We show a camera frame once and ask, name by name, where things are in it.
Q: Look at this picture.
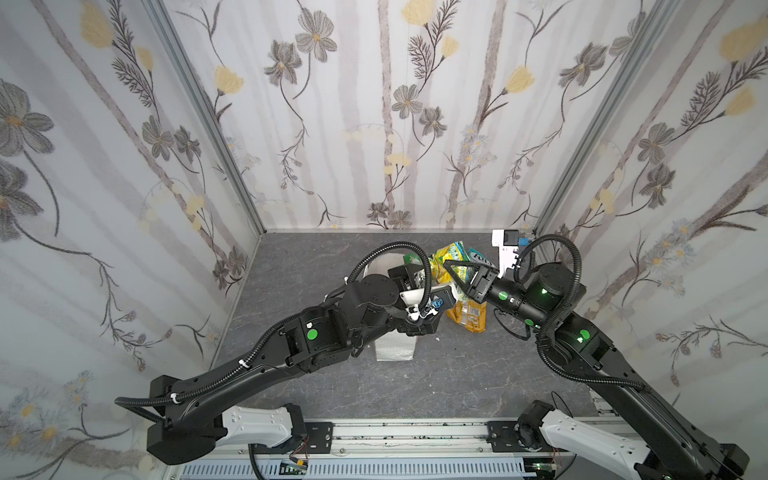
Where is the green yellow snack bag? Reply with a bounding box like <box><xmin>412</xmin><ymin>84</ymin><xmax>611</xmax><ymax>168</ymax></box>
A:
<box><xmin>428</xmin><ymin>241</ymin><xmax>470</xmax><ymax>301</ymax></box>

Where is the cartoon animal paper bag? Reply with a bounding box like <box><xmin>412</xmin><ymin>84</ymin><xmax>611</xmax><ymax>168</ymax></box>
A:
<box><xmin>358</xmin><ymin>251</ymin><xmax>417</xmax><ymax>362</ymax></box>

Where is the teal candy snack bag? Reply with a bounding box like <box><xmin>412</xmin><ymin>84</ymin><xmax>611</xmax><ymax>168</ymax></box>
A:
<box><xmin>468</xmin><ymin>248</ymin><xmax>495</xmax><ymax>267</ymax></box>

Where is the yellow chips snack bag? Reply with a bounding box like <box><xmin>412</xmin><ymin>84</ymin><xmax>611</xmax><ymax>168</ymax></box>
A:
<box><xmin>446</xmin><ymin>299</ymin><xmax>487</xmax><ymax>333</ymax></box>

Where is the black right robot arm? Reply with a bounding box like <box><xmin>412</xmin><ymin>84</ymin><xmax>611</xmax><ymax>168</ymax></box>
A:
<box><xmin>443</xmin><ymin>234</ymin><xmax>749</xmax><ymax>479</ymax></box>

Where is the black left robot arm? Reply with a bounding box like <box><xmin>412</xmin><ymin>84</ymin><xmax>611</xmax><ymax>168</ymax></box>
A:
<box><xmin>114</xmin><ymin>241</ymin><xmax>456</xmax><ymax>465</ymax></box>

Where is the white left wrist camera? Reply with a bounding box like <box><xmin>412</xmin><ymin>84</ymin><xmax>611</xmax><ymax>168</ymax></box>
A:
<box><xmin>397</xmin><ymin>284</ymin><xmax>456</xmax><ymax>337</ymax></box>

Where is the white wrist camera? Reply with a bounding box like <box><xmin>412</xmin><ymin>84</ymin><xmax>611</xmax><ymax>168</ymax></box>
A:
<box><xmin>397</xmin><ymin>284</ymin><xmax>456</xmax><ymax>337</ymax></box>
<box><xmin>491</xmin><ymin>229</ymin><xmax>531</xmax><ymax>278</ymax></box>

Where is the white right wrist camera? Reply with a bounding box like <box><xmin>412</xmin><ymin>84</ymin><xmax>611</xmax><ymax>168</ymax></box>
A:
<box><xmin>491</xmin><ymin>229</ymin><xmax>531</xmax><ymax>278</ymax></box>

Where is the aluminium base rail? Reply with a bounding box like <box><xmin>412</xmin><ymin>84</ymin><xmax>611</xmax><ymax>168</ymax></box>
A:
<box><xmin>165</xmin><ymin>411</ymin><xmax>650</xmax><ymax>479</ymax></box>

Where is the aluminium right corner post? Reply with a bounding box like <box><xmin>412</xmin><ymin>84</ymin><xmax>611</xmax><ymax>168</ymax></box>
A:
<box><xmin>534</xmin><ymin>1</ymin><xmax>679</xmax><ymax>235</ymax></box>

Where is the aluminium corner post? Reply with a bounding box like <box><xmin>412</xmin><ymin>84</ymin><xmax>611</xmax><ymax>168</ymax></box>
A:
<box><xmin>141</xmin><ymin>0</ymin><xmax>267</xmax><ymax>237</ymax></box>
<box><xmin>534</xmin><ymin>1</ymin><xmax>679</xmax><ymax>235</ymax></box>

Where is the aluminium left corner post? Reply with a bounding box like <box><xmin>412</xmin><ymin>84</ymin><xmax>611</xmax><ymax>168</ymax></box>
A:
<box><xmin>141</xmin><ymin>0</ymin><xmax>267</xmax><ymax>237</ymax></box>

